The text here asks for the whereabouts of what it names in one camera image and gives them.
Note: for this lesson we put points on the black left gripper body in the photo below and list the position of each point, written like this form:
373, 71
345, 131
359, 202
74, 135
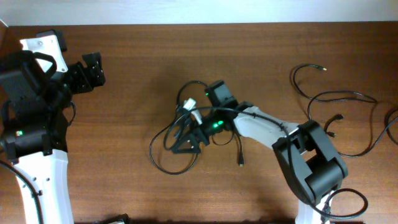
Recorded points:
82, 74

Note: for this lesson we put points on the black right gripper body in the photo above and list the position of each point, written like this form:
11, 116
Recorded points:
200, 137

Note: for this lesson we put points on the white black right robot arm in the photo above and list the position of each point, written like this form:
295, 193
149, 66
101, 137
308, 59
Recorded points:
311, 165

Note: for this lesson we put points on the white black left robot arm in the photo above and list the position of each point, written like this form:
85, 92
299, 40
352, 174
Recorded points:
35, 127

